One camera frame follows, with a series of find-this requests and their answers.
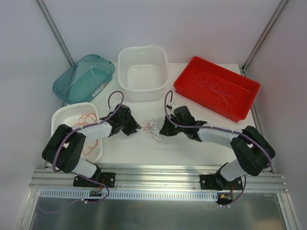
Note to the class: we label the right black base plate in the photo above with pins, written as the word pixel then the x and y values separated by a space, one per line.
pixel 210 182

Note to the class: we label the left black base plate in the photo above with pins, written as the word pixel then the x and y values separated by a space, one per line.
pixel 106 178

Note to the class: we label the left aluminium frame post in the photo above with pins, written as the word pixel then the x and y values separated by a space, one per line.
pixel 47 16

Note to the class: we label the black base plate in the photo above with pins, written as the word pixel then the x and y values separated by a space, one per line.
pixel 106 178
pixel 210 182

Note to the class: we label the aluminium frame post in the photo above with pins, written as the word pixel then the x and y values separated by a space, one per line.
pixel 264 34
pixel 47 16

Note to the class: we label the aluminium mounting rail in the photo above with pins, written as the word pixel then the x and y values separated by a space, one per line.
pixel 159 178

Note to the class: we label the white plastic tub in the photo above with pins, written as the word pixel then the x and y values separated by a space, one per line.
pixel 143 72

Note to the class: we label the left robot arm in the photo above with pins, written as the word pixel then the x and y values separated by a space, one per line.
pixel 64 149

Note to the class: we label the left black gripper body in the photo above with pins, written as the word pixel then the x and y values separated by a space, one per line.
pixel 129 122

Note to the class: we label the right aluminium frame post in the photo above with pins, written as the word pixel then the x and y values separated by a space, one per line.
pixel 264 34

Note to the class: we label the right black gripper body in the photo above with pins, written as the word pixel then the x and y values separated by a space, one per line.
pixel 170 125

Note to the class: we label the red plastic tray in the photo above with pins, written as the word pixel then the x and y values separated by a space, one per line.
pixel 223 91

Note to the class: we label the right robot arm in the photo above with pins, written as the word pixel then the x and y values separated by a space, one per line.
pixel 253 152

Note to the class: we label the white slotted cable duct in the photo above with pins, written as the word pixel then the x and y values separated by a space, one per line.
pixel 129 195

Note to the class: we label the teal transparent plastic bin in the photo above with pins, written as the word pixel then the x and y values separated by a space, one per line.
pixel 84 80

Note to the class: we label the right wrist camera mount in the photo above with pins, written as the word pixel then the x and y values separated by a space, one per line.
pixel 171 106

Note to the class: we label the white perforated basket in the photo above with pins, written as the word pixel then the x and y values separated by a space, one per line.
pixel 76 115

